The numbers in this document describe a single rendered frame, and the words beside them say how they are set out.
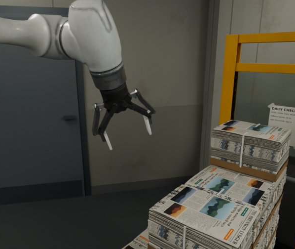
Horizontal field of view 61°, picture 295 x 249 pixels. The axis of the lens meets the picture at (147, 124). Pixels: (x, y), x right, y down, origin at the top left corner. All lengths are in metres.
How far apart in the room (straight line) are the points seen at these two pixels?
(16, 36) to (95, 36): 0.18
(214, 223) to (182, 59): 2.30
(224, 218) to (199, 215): 0.10
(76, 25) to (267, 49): 3.19
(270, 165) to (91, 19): 1.17
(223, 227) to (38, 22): 0.92
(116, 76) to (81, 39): 0.12
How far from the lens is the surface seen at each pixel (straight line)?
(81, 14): 0.59
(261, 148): 1.45
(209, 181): 1.40
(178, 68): 3.07
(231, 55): 2.00
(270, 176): 1.49
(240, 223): 1.12
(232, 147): 1.50
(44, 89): 2.92
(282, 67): 1.91
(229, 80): 2.01
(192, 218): 1.10
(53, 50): 0.69
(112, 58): 0.62
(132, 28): 2.95
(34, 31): 0.68
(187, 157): 3.39
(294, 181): 2.21
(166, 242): 1.18
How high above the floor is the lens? 1.71
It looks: 16 degrees down
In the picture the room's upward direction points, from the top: straight up
